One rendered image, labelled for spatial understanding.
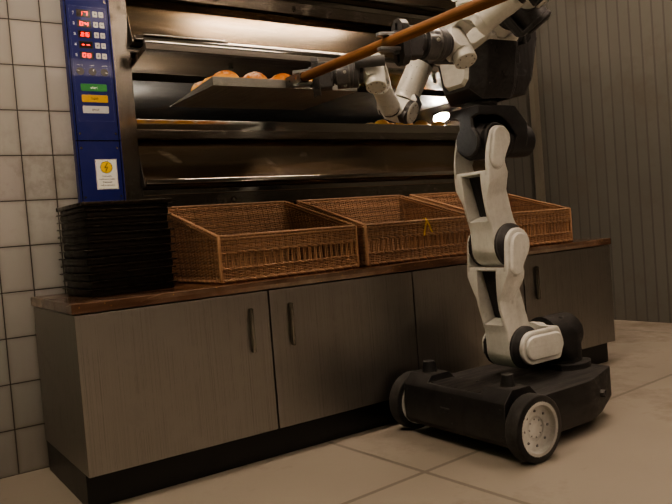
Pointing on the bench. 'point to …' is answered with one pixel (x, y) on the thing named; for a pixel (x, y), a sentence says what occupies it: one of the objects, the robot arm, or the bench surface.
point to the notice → (106, 174)
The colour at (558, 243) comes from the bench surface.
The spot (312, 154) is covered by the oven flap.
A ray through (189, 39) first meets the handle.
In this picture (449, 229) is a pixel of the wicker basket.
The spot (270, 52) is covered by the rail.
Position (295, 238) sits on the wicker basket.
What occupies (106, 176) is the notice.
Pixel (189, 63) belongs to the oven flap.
